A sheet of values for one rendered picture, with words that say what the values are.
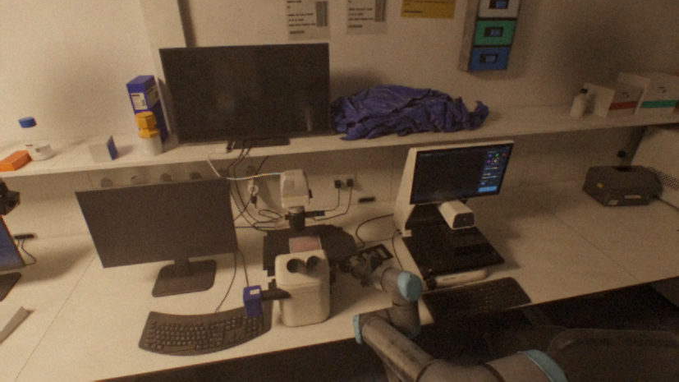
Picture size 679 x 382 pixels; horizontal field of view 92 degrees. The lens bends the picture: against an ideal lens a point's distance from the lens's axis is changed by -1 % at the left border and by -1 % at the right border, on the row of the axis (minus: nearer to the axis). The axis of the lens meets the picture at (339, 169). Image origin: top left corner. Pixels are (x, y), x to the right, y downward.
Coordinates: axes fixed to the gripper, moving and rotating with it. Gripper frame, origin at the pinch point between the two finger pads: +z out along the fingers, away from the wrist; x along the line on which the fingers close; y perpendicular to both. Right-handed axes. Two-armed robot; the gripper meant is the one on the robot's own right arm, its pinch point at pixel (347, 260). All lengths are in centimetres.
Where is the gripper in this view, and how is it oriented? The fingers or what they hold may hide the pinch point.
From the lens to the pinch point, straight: 146.6
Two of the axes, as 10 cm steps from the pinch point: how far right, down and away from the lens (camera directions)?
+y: 2.7, 9.6, 1.3
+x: 7.8, -2.9, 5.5
